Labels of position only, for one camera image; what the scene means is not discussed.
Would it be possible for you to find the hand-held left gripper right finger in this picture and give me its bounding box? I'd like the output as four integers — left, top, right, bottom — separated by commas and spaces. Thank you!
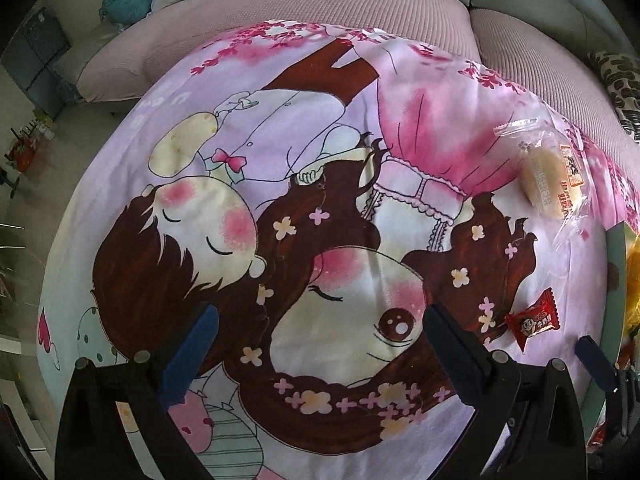
424, 304, 586, 480

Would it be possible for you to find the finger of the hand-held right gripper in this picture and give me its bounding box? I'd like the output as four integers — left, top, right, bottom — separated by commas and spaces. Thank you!
575, 336, 632, 441

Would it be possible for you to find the clear bun packet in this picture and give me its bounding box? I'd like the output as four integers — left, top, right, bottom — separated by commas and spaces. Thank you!
492, 115, 593, 251

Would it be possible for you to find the dark cabinet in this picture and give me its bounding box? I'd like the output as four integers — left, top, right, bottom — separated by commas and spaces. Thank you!
0, 7, 71, 118

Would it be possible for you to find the colourful floor clutter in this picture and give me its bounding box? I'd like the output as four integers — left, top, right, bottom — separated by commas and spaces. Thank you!
0, 110, 56, 196

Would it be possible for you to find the teal cardboard box lid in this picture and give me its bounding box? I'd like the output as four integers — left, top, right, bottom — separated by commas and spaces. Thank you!
582, 220, 640, 466

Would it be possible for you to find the yellow snack packet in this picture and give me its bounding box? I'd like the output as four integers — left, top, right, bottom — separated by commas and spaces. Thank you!
620, 232, 640, 341

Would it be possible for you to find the black and white patterned pillow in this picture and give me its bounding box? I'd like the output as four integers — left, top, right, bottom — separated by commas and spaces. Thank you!
587, 50, 640, 143

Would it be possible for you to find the small red candy packet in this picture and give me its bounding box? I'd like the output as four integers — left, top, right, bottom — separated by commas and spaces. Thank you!
505, 287, 561, 353

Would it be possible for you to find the pink printed cartoon blanket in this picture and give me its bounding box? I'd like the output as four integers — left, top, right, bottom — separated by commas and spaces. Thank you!
37, 20, 631, 480

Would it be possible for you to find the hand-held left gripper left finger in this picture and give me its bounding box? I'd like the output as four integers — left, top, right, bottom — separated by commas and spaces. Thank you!
54, 302, 219, 480

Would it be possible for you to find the blue cloth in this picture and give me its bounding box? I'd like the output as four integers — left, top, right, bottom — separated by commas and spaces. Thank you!
97, 0, 156, 23

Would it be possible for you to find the pink ribbed sofa cover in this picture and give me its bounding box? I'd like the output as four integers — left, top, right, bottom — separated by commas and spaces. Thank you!
77, 0, 640, 161

